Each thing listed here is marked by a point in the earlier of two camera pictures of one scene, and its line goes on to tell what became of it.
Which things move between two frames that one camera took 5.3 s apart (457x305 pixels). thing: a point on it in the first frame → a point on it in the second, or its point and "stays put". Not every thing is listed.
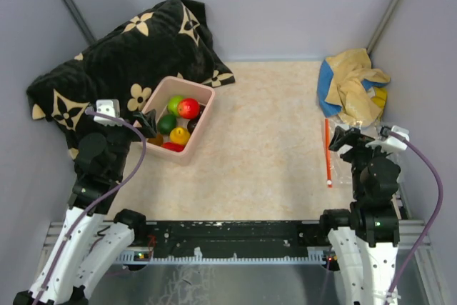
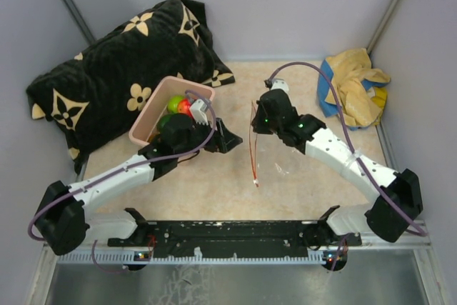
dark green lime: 166,123 stays put
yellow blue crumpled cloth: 350,88 stays put
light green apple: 173,103 stays put
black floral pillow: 126,63 stays put
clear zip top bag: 338,169 → 272,161
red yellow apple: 188,108 stays put
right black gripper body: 360,153 → 262,124
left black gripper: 148,126 → 223,140
